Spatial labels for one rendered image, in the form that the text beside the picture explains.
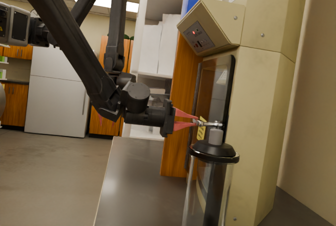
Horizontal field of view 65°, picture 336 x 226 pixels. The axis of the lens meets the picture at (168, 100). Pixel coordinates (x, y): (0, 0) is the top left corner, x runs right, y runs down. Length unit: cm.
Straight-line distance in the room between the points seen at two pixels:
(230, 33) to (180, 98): 42
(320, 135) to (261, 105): 41
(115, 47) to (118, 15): 13
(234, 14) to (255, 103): 23
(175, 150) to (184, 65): 33
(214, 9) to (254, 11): 10
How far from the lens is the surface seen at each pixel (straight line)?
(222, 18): 69
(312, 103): 114
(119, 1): 113
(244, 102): 70
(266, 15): 74
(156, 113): 72
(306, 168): 115
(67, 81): 563
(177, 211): 82
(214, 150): 54
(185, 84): 103
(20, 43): 130
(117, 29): 109
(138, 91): 66
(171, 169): 107
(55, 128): 576
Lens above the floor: 129
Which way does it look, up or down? 3 degrees down
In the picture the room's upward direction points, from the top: 8 degrees clockwise
